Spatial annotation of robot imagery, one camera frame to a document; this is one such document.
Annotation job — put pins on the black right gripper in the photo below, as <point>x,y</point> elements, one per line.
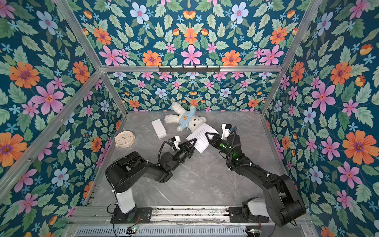
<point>219,142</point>

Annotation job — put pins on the beige round clock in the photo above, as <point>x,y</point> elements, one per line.
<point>124,139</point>

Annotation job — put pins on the black hook rail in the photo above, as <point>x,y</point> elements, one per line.
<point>189,69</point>

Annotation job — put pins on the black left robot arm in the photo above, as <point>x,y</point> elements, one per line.
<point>123,173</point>

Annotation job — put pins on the white teddy bear blue shirt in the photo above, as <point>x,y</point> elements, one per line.
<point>185,119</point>

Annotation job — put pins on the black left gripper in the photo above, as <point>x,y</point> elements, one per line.
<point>184,151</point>

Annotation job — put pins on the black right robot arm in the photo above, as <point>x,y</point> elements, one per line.
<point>283,203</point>

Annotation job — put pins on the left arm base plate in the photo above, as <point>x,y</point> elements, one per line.
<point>139,215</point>

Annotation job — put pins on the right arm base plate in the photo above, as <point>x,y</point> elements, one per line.
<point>239,214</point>

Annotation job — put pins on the white rectangular box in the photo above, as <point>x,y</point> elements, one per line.
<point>159,128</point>

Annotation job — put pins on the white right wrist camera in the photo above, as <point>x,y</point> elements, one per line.
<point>226,130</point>

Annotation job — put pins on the white printed paper sheet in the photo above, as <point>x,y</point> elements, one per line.
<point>201,141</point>

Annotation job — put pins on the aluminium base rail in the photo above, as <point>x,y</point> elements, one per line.
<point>165,214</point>

